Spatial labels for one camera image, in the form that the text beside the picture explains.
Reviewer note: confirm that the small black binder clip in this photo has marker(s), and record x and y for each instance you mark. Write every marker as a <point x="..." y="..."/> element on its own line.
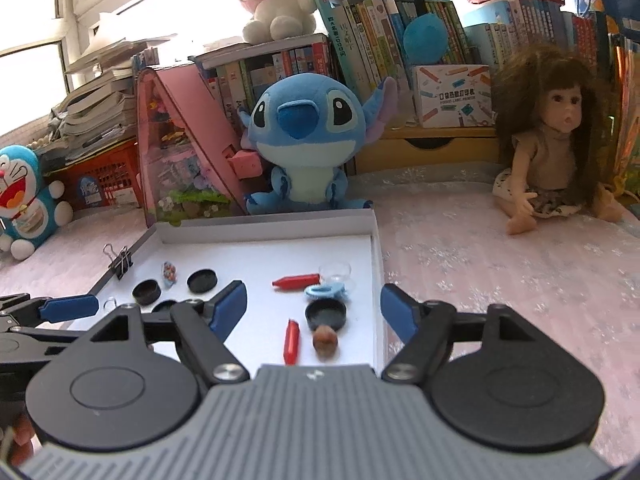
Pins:
<point x="120" y="262"/>

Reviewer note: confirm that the large black binder clip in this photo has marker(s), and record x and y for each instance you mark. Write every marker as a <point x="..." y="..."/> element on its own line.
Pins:
<point x="109" y="304"/>

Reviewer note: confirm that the red crayon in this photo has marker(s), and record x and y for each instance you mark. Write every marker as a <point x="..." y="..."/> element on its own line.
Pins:
<point x="291" y="343"/>
<point x="296" y="282"/>

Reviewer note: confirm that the person left hand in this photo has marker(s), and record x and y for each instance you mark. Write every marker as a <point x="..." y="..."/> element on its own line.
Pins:
<point x="22" y="447"/>

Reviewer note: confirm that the white cardboard box tray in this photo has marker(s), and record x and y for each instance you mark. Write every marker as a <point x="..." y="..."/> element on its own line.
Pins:
<point x="257" y="251"/>

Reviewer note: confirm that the white patterned cardboard box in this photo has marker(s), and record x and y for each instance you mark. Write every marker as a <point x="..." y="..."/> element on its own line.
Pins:
<point x="452" y="96"/>

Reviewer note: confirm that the pink triangular dollhouse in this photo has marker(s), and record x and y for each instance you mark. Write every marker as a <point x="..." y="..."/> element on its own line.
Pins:
<point x="192" y="165"/>

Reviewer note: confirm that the Doraemon plush toy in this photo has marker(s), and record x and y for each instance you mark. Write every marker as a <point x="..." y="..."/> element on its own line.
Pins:
<point x="31" y="211"/>

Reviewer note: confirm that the light blue hair clip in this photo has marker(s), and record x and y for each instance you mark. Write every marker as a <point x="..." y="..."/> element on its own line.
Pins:
<point x="334" y="290"/>

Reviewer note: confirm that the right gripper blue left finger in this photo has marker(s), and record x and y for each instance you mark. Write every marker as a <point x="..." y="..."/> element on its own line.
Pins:
<point x="203" y="327"/>

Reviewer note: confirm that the brown haired doll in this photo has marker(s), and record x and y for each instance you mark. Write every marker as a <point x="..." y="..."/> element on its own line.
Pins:
<point x="548" y="122"/>

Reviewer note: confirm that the row of books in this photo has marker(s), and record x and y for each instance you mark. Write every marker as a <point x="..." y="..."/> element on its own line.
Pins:
<point x="362" y="46"/>

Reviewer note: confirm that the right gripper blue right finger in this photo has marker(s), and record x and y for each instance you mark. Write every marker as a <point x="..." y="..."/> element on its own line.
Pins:
<point x="423" y="328"/>

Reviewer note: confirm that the Stitch plush toy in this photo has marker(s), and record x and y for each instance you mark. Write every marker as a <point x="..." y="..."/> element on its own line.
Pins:
<point x="308" y="125"/>

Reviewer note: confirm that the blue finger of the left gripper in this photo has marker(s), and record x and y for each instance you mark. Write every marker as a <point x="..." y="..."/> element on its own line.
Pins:
<point x="57" y="310"/>

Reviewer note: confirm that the red plastic crate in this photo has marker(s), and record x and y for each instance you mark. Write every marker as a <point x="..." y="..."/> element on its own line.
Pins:
<point x="105" y="179"/>

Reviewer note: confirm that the clear plastic round lid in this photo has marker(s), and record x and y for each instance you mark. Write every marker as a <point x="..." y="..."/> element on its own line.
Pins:
<point x="338" y="272"/>

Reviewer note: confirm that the stack of books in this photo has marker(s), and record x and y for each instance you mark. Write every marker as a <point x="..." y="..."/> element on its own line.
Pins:
<point x="103" y="109"/>

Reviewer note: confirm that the wooden drawer shelf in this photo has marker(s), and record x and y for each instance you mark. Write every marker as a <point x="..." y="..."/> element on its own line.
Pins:
<point x="408" y="146"/>

